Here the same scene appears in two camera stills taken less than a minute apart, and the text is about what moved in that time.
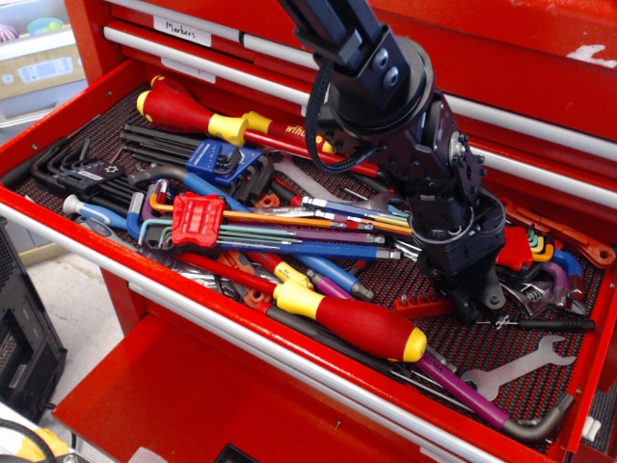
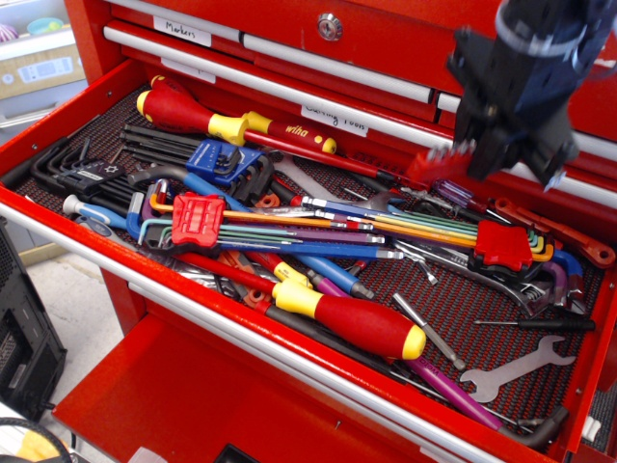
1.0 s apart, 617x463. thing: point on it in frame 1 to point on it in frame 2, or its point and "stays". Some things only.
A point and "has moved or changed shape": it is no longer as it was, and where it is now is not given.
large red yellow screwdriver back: x=170 y=104 stays
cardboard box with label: x=40 y=71 stays
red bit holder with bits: x=424 y=306 has moved or changed shape
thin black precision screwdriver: x=543 y=324 stays
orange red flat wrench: x=597 y=254 stays
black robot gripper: x=458 y=243 to x=520 y=86
